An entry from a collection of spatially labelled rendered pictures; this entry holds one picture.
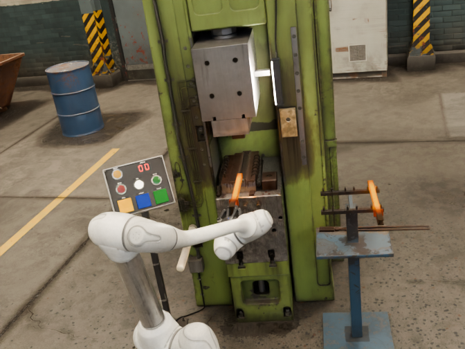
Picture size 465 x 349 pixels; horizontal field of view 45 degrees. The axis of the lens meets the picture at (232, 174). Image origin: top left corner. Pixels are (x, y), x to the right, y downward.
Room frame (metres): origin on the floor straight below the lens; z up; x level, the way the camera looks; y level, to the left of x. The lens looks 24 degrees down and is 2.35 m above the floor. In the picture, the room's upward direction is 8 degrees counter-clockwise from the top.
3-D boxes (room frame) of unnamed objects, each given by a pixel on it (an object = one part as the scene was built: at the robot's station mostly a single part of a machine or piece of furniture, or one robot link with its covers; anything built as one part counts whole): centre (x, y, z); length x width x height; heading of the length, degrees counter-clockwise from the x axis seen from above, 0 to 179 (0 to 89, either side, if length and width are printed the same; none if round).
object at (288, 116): (2.96, -0.36, 1.27); 0.09 x 0.02 x 0.17; 81
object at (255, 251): (3.09, -0.11, 0.69); 0.56 x 0.38 x 0.45; 171
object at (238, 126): (3.09, -0.06, 1.32); 0.42 x 0.20 x 0.10; 171
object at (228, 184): (3.09, -0.06, 0.96); 0.42 x 0.20 x 0.09; 171
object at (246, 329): (2.84, -0.01, 0.01); 0.58 x 0.39 x 0.01; 81
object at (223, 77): (3.09, -0.10, 1.56); 0.42 x 0.39 x 0.40; 171
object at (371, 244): (2.59, -0.60, 0.67); 0.40 x 0.30 x 0.02; 79
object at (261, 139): (3.40, -0.15, 1.37); 0.41 x 0.10 x 0.91; 81
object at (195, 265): (3.06, 0.31, 0.36); 0.09 x 0.07 x 0.12; 81
